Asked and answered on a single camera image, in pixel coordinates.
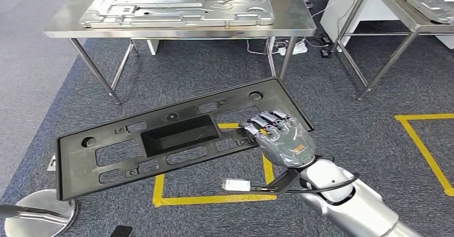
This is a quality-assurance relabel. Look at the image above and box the black left wrist camera bracket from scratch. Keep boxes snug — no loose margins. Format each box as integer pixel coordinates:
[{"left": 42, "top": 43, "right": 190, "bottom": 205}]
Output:
[{"left": 109, "top": 225, "right": 133, "bottom": 237}]

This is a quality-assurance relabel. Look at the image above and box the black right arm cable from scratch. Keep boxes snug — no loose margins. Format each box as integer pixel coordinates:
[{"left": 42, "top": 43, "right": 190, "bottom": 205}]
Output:
[{"left": 262, "top": 172, "right": 360, "bottom": 195}]

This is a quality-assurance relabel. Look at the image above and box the round silver stand base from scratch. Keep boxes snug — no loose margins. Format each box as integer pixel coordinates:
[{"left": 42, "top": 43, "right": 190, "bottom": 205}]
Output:
[{"left": 0, "top": 188, "right": 78, "bottom": 237}]

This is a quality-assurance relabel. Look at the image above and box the white cabinet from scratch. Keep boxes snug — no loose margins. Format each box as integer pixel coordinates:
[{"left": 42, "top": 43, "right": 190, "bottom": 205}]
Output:
[{"left": 320, "top": 0, "right": 454, "bottom": 50}]

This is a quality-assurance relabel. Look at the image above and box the black right wrist camera bracket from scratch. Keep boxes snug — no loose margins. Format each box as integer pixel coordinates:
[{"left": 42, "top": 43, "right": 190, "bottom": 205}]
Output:
[{"left": 248, "top": 169, "right": 301, "bottom": 196}]

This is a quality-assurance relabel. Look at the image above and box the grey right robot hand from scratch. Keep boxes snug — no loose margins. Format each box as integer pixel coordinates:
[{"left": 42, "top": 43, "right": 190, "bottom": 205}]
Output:
[{"left": 239, "top": 108, "right": 317, "bottom": 169}]

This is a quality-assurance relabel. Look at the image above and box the stamped silver metal panel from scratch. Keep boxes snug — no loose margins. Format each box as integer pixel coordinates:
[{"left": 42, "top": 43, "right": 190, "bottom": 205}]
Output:
[
  {"left": 403, "top": 0, "right": 454, "bottom": 25},
  {"left": 79, "top": 0, "right": 276, "bottom": 29}
]

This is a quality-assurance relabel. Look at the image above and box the yellow floor tape square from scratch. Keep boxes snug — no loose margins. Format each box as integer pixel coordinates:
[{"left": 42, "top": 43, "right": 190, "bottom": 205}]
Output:
[
  {"left": 152, "top": 123, "right": 278, "bottom": 208},
  {"left": 395, "top": 113, "right": 454, "bottom": 197}
]

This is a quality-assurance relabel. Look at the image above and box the black plastic panel part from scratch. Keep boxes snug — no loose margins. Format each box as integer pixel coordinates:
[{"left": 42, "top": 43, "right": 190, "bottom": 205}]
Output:
[{"left": 55, "top": 77, "right": 315, "bottom": 202}]

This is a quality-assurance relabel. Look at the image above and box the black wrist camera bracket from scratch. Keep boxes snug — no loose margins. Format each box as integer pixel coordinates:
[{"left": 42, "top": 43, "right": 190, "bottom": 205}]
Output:
[
  {"left": 248, "top": 169, "right": 301, "bottom": 196},
  {"left": 109, "top": 225, "right": 133, "bottom": 237}
]

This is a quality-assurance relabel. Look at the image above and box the white power strip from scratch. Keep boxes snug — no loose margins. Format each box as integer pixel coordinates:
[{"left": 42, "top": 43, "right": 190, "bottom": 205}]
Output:
[{"left": 277, "top": 41, "right": 308, "bottom": 56}]

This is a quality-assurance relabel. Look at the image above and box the stainless steel workbench table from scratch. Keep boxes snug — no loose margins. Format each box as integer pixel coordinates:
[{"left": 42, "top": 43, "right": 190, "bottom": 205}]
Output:
[{"left": 43, "top": 0, "right": 317, "bottom": 105}]

